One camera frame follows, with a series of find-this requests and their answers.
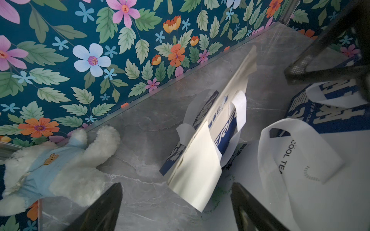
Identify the bag white receipt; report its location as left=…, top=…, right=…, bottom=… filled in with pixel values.
left=168, top=123, right=222, bottom=212

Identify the blue white bag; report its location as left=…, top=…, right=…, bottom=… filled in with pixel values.
left=285, top=79, right=370, bottom=133
left=160, top=46, right=257, bottom=177

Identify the white blue plush bear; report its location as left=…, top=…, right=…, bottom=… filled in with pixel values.
left=1, top=126, right=120, bottom=217

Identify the middle green white bag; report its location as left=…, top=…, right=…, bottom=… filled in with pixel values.
left=200, top=119, right=370, bottom=231

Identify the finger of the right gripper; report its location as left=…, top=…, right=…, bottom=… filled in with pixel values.
left=284, top=64, right=370, bottom=101
left=287, top=1, right=361, bottom=72

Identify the right blue white bag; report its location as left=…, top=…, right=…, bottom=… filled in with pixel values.
left=285, top=79, right=370, bottom=133

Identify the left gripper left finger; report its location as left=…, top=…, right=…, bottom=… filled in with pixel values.
left=65, top=183, right=123, bottom=231

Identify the rear blue white bag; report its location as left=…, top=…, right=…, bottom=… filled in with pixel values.
left=160, top=46, right=257, bottom=177

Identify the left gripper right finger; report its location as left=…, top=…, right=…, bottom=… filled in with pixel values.
left=231, top=182, right=288, bottom=231

